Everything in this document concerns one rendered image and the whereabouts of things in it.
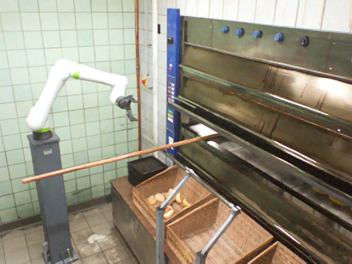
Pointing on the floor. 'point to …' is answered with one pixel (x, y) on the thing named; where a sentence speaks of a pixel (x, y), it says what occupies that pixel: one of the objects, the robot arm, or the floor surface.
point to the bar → (173, 197)
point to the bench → (136, 225)
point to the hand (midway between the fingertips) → (135, 111)
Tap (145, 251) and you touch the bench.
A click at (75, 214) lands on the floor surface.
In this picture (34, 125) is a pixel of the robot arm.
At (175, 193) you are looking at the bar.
